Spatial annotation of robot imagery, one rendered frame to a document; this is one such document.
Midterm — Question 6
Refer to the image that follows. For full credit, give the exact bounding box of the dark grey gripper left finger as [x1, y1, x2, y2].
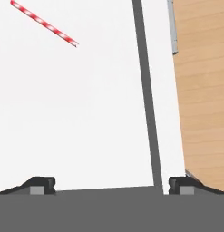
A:
[0, 176, 57, 196]

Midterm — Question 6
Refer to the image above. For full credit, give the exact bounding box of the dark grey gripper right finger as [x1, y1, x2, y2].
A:
[168, 176, 224, 196]

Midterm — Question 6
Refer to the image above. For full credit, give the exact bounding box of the red and white striped straw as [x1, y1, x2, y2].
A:
[9, 0, 80, 48]

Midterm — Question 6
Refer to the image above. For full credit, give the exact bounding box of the grey metal drawer handle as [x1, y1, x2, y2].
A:
[166, 0, 180, 55]

